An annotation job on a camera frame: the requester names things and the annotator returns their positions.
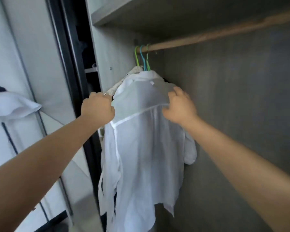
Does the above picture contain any person's left hand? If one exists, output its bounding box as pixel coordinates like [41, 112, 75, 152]
[80, 92, 116, 128]

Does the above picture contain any person's right hand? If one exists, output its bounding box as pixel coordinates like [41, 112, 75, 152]
[162, 86, 199, 128]

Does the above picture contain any white sheer shirt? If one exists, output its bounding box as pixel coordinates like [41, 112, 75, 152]
[98, 70, 198, 232]

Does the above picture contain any person's right forearm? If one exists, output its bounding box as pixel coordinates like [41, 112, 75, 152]
[183, 116, 290, 232]

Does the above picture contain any person's left forearm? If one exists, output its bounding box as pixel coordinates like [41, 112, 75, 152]
[0, 115, 106, 232]

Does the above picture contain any cream patterned garment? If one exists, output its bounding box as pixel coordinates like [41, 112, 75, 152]
[106, 66, 144, 97]

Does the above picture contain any black-framed sliding closet door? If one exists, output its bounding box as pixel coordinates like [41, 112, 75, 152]
[45, 0, 107, 232]

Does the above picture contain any blue plastic hanger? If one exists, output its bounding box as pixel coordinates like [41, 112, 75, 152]
[139, 45, 147, 71]

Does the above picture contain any green plastic hanger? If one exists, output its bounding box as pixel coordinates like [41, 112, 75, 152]
[145, 44, 151, 71]

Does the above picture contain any white cloth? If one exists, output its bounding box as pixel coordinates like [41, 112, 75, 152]
[0, 91, 42, 123]

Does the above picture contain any wooden closet rod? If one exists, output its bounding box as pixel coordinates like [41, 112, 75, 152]
[145, 8, 290, 52]

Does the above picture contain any grey closet shelf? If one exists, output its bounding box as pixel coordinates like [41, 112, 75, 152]
[91, 0, 290, 39]

